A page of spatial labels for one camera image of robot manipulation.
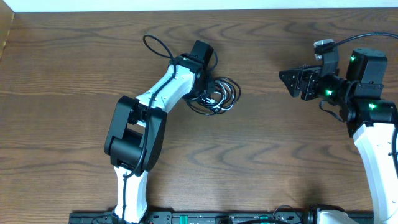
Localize white usb cable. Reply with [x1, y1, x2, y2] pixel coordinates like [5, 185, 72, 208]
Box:
[201, 80, 236, 112]

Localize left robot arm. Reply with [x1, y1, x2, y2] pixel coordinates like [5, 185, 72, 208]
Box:
[104, 40, 214, 223]

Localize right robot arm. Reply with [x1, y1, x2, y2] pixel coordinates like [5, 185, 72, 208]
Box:
[279, 48, 397, 223]

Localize left camera black cable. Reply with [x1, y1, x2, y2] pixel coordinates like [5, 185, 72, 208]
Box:
[121, 34, 177, 223]

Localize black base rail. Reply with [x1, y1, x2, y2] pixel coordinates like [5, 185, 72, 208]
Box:
[68, 211, 303, 224]

